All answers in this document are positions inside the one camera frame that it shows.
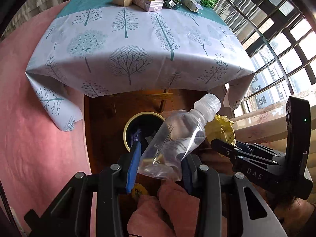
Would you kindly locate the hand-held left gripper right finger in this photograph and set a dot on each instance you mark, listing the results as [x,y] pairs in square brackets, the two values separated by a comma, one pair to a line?
[187,177]

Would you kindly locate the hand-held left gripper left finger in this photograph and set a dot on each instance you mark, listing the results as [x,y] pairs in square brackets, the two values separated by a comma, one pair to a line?
[133,165]

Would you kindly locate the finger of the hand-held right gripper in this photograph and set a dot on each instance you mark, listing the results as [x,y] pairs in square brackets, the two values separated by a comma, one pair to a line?
[227,150]
[256,148]

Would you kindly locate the yellow wrapper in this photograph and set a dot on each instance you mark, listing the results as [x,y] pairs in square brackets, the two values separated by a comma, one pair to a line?
[221,128]

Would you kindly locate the cream rimmed dark bin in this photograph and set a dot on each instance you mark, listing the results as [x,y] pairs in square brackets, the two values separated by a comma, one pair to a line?
[150,123]

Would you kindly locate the clear plastic bottle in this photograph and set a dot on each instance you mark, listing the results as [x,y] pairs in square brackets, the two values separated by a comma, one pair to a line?
[177,133]

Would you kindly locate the person's right forearm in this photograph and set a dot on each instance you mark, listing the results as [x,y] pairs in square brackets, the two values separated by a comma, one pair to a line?
[296,214]

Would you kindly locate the beige windowsill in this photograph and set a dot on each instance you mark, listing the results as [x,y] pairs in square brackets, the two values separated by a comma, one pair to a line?
[261,126]

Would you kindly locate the person's right leg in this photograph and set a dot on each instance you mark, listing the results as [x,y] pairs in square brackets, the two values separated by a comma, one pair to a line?
[182,202]

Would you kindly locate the yellow knitted slipper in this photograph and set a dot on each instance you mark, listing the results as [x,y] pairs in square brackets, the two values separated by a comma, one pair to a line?
[139,191]

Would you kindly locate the purple wrapper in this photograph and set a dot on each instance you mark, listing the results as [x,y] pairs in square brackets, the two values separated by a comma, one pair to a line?
[136,135]

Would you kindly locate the tree-patterned tablecloth table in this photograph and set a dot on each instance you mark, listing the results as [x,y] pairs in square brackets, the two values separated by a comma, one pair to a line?
[148,54]

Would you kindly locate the pink bed sheet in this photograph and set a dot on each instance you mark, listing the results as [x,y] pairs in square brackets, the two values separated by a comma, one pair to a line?
[24,128]

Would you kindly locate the metal window grille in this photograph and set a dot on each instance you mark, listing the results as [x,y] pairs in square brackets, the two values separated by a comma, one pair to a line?
[259,24]

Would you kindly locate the green crumpled wrapper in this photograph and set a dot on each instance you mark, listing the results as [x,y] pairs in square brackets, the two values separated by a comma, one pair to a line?
[208,2]

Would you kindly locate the green foil snack packet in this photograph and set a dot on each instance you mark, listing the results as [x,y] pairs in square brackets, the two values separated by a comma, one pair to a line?
[191,4]

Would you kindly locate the dark glossy wrapper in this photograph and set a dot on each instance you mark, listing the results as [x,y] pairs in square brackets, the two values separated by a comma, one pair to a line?
[172,3]

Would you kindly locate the red and white carton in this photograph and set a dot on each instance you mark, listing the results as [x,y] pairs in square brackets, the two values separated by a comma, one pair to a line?
[145,1]

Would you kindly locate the beige small box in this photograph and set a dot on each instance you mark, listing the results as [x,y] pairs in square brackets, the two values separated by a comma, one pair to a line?
[122,0]

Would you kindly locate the wooden table frame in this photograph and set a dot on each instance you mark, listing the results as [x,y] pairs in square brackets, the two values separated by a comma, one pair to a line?
[163,97]

